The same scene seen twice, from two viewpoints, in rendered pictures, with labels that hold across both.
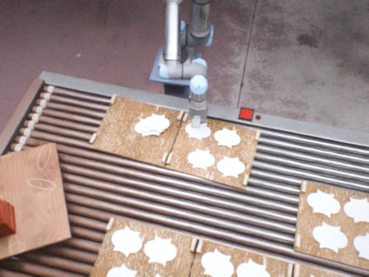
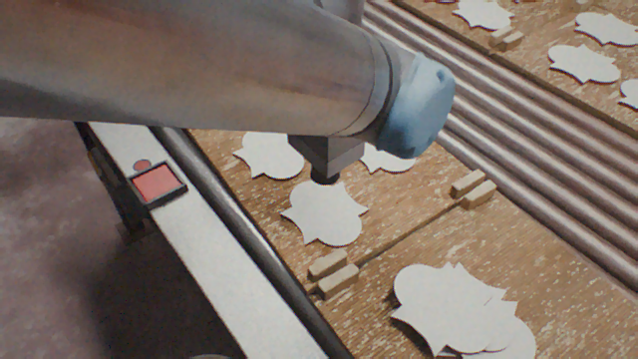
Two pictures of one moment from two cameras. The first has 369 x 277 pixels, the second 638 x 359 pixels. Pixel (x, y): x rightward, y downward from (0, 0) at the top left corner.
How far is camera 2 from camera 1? 2.01 m
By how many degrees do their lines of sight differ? 70
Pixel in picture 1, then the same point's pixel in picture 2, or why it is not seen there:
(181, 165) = (441, 164)
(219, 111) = (203, 243)
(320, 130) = not seen: hidden behind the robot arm
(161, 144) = (462, 243)
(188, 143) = (380, 200)
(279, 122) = (120, 129)
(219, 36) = not seen: outside the picture
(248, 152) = not seen: hidden behind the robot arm
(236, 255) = (441, 12)
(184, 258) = (537, 43)
